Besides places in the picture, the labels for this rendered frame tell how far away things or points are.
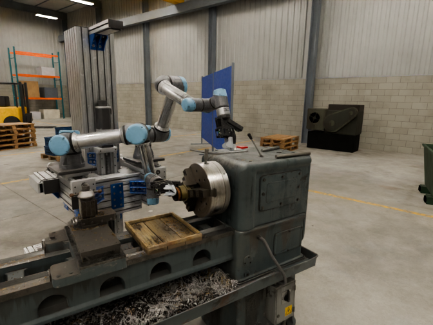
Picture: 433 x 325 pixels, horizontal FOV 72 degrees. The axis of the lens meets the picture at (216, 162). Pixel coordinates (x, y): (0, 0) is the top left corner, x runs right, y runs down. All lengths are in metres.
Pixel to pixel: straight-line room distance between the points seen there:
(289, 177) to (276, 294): 0.74
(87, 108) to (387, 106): 10.11
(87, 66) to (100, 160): 0.62
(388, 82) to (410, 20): 1.86
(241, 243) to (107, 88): 1.38
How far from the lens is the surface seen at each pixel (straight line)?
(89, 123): 2.20
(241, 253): 1.79
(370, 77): 11.44
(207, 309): 1.68
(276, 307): 2.13
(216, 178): 1.60
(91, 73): 2.22
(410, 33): 11.49
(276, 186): 1.79
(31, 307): 1.51
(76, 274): 1.38
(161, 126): 2.20
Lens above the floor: 1.59
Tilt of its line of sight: 12 degrees down
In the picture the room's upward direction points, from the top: 1 degrees clockwise
